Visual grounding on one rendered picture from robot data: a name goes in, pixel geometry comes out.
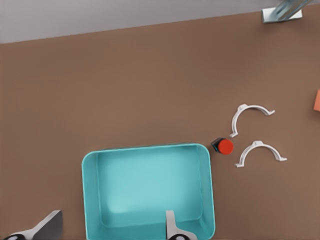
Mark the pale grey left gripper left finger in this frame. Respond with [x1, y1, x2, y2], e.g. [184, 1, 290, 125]
[1, 209, 63, 240]

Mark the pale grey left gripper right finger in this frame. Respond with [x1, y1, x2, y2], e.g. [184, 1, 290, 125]
[165, 210, 198, 240]

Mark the blue storage box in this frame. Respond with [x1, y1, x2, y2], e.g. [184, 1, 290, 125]
[81, 142, 216, 240]

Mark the red button with black base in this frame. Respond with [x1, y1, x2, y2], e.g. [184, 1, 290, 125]
[210, 137, 235, 156]

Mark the pink storage box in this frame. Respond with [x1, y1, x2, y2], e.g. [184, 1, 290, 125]
[313, 89, 320, 112]

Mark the white curved pipe clamp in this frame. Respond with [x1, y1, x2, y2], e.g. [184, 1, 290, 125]
[234, 140, 288, 168]
[229, 103, 276, 138]

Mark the silver frame post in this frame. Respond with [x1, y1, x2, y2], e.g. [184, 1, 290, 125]
[261, 0, 316, 24]

